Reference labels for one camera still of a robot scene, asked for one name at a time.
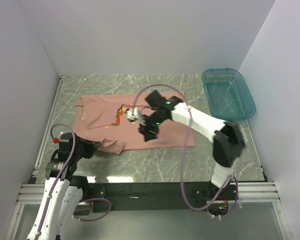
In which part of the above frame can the black base beam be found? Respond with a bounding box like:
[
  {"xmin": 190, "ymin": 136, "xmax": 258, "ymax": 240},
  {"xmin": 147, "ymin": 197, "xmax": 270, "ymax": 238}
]
[{"xmin": 74, "ymin": 182, "xmax": 241, "ymax": 216}]

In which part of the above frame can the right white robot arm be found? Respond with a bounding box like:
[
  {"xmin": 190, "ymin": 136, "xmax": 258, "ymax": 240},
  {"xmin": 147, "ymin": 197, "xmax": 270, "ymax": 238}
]
[{"xmin": 131, "ymin": 90, "xmax": 245, "ymax": 200}]

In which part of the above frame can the pink printed t shirt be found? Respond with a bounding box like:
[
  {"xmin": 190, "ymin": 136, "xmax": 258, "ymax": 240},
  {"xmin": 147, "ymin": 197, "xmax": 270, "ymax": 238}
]
[{"xmin": 71, "ymin": 91, "xmax": 196, "ymax": 155}]

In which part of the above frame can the aluminium frame rail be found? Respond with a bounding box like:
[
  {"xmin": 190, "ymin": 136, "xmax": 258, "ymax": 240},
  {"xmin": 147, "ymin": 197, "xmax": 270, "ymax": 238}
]
[{"xmin": 16, "ymin": 182, "xmax": 281, "ymax": 205}]

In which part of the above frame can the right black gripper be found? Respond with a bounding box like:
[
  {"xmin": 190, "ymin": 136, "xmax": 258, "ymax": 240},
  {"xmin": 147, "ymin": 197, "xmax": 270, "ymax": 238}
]
[{"xmin": 138, "ymin": 110, "xmax": 168, "ymax": 143}]

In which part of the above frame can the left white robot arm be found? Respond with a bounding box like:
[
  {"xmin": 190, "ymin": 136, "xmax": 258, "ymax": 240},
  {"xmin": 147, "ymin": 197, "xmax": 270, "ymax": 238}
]
[{"xmin": 27, "ymin": 132, "xmax": 96, "ymax": 240}]

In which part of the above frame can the teal plastic basin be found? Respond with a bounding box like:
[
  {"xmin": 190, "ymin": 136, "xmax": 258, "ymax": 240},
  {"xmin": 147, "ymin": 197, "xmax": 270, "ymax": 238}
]
[{"xmin": 201, "ymin": 68, "xmax": 256, "ymax": 122}]

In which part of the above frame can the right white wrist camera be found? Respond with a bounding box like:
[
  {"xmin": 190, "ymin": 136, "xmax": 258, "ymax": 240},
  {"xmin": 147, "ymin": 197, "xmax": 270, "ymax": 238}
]
[{"xmin": 125, "ymin": 107, "xmax": 146, "ymax": 126}]

